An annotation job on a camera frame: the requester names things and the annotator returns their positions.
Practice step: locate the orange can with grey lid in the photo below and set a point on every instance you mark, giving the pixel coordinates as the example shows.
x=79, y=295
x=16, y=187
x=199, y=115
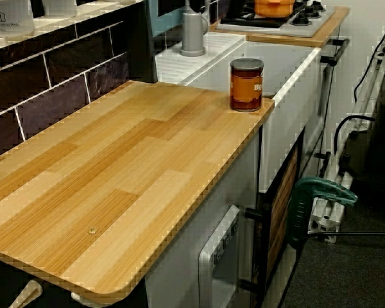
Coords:
x=245, y=90

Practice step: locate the white toy sink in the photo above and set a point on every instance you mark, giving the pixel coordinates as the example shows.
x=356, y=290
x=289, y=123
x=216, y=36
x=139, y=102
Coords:
x=292, y=106

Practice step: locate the wood slat cabinet door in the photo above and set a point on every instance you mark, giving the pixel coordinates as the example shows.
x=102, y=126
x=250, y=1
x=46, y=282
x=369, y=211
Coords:
x=282, y=205

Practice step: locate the grey oven door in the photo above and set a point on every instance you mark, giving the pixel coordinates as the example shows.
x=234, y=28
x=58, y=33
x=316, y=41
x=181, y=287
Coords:
x=223, y=256

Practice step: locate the green clamp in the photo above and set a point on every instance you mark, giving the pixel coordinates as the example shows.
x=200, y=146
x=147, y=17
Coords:
x=300, y=211

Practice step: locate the grey toy faucet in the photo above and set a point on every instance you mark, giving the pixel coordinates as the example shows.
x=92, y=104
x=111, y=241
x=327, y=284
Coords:
x=192, y=30

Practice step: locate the brass screw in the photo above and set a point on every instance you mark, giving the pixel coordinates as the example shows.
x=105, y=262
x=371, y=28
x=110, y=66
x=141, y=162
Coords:
x=92, y=230

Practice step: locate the teal framed panel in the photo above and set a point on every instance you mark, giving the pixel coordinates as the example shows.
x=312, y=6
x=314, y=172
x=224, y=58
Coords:
x=152, y=19

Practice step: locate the orange pot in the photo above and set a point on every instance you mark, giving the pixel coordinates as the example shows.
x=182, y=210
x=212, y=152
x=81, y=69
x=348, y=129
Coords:
x=272, y=8

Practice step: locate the black stove knob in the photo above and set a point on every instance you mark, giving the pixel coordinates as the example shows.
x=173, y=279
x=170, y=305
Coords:
x=317, y=6
x=300, y=20

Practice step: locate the grey stove top plate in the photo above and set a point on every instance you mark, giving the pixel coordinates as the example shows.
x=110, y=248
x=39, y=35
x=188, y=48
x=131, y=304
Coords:
x=311, y=27

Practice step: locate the wooden stove counter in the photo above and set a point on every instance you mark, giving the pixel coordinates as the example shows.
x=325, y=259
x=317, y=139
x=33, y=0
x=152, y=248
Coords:
x=327, y=33

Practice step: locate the plain white container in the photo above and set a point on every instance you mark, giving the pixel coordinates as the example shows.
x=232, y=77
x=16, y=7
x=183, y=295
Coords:
x=59, y=8

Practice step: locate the white labelled container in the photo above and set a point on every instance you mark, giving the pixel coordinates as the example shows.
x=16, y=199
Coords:
x=9, y=17

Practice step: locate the white table bracket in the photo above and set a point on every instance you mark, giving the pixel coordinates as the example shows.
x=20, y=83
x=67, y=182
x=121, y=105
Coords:
x=81, y=297
x=27, y=293

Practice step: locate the white aluminium frame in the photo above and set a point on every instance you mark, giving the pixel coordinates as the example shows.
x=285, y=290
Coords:
x=367, y=99

